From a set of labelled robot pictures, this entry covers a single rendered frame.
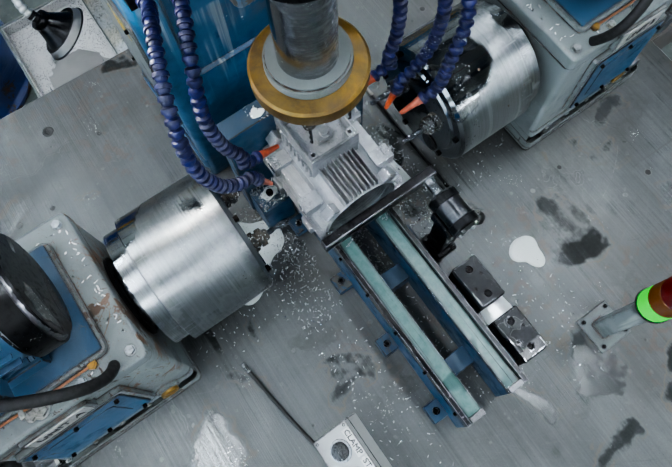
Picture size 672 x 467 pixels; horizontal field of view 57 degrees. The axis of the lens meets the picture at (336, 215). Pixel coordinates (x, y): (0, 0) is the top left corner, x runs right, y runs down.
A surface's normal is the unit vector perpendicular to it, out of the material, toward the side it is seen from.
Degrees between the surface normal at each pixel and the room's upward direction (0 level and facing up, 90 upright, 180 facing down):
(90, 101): 0
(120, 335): 0
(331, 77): 0
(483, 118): 62
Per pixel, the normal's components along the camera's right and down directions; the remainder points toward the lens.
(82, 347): -0.03, -0.33
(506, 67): 0.32, 0.18
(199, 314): 0.51, 0.56
